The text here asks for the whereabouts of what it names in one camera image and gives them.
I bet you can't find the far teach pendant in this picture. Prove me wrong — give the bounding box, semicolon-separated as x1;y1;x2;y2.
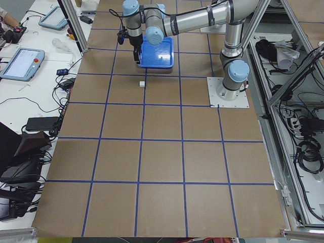
38;6;68;30

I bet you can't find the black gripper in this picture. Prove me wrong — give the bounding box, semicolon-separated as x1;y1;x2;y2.
129;34;143;64

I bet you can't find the teach pendant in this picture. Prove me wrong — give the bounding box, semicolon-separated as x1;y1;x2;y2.
1;48;45;82
38;6;68;30

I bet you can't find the black power adapter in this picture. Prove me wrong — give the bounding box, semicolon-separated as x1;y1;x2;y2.
25;116;59;132

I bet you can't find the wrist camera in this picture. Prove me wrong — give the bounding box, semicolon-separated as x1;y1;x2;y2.
117;27;127;45

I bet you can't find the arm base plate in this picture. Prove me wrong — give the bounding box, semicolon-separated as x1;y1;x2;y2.
207;77;249;108

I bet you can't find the near teach pendant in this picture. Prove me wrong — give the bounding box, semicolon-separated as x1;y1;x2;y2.
1;48;45;82

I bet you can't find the aluminium frame post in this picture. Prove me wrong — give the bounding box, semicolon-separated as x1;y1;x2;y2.
57;0;89;53

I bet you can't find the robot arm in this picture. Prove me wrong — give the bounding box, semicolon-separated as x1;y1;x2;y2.
117;0;258;101

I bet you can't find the blue plastic tray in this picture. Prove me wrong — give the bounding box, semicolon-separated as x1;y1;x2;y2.
137;35;174;69

